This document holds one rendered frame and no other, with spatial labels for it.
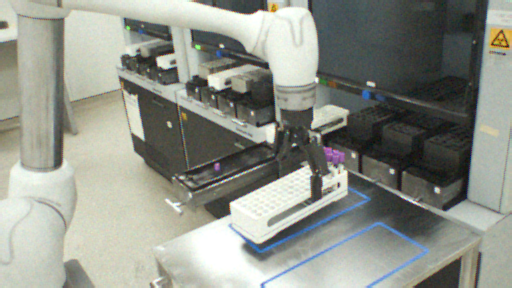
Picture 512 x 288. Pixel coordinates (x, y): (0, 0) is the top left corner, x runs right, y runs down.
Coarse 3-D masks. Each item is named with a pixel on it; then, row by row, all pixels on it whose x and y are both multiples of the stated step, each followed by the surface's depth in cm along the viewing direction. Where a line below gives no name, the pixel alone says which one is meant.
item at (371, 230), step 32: (352, 192) 128; (384, 192) 127; (224, 224) 120; (320, 224) 116; (352, 224) 115; (384, 224) 114; (416, 224) 113; (448, 224) 112; (160, 256) 111; (192, 256) 110; (224, 256) 109; (256, 256) 108; (288, 256) 107; (320, 256) 105; (352, 256) 104; (384, 256) 104; (416, 256) 103; (448, 256) 102
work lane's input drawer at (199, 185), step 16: (256, 144) 162; (272, 144) 160; (304, 144) 160; (224, 160) 157; (240, 160) 156; (256, 160) 155; (272, 160) 153; (304, 160) 161; (176, 176) 147; (192, 176) 149; (208, 176) 148; (224, 176) 145; (240, 176) 147; (256, 176) 151; (176, 192) 149; (192, 192) 139; (208, 192) 142; (224, 192) 145; (176, 208) 142; (192, 208) 143
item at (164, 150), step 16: (128, 32) 305; (176, 32) 250; (176, 48) 256; (128, 80) 307; (176, 80) 267; (144, 96) 292; (160, 96) 271; (144, 112) 300; (160, 112) 278; (176, 112) 260; (144, 128) 310; (160, 128) 286; (176, 128) 266; (144, 144) 320; (160, 144) 295; (176, 144) 274; (144, 160) 348; (160, 160) 304; (176, 160) 281
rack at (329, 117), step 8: (320, 112) 172; (328, 112) 171; (336, 112) 170; (344, 112) 168; (320, 120) 165; (328, 120) 164; (336, 120) 172; (344, 120) 169; (272, 128) 162; (312, 128) 161; (320, 128) 171; (328, 128) 171; (336, 128) 168; (272, 136) 160; (296, 144) 159
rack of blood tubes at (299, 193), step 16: (288, 176) 121; (304, 176) 121; (256, 192) 115; (272, 192) 115; (288, 192) 114; (304, 192) 114; (336, 192) 119; (240, 208) 109; (256, 208) 109; (272, 208) 109; (288, 208) 110; (304, 208) 114; (240, 224) 110; (256, 224) 105; (272, 224) 112; (288, 224) 111; (256, 240) 107
